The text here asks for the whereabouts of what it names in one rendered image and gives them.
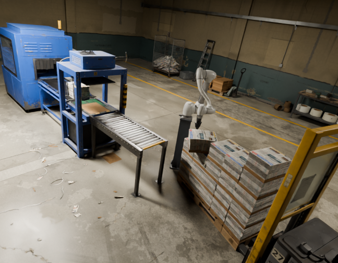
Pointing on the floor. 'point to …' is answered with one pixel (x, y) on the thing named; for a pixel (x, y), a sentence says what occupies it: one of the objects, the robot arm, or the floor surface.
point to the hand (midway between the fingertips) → (196, 129)
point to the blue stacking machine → (32, 60)
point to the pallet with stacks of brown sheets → (220, 85)
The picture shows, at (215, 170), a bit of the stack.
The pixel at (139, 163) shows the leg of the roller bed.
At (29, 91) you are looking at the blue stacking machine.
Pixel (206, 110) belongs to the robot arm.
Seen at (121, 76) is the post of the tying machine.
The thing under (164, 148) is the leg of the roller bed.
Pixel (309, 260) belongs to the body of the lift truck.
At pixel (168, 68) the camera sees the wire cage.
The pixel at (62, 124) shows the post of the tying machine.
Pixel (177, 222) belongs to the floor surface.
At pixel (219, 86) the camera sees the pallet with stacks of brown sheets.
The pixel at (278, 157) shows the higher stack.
